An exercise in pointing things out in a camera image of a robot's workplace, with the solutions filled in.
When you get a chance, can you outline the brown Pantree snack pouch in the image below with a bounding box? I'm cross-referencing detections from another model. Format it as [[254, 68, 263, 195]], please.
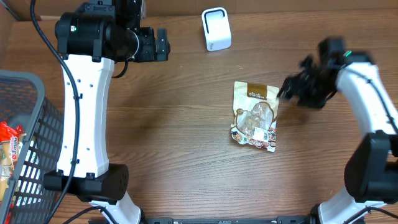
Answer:
[[230, 81, 279, 152]]

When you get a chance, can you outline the orange biscuit packet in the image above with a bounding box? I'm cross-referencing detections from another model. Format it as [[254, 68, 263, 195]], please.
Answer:
[[1, 121, 26, 205]]

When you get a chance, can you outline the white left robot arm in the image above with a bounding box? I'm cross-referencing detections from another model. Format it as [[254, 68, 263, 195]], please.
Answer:
[[44, 0, 170, 223]]

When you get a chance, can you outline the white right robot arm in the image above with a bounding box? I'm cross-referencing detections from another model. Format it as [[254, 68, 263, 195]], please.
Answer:
[[277, 37, 397, 223]]

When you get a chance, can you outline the white barcode scanner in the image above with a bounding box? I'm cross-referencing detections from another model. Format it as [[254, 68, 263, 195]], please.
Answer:
[[201, 7, 232, 52]]

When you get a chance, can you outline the grey plastic shopping basket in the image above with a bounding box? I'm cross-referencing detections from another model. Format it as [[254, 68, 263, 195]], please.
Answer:
[[1, 70, 63, 223]]

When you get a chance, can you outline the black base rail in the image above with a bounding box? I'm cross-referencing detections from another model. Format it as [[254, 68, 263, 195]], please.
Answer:
[[146, 216, 310, 224]]

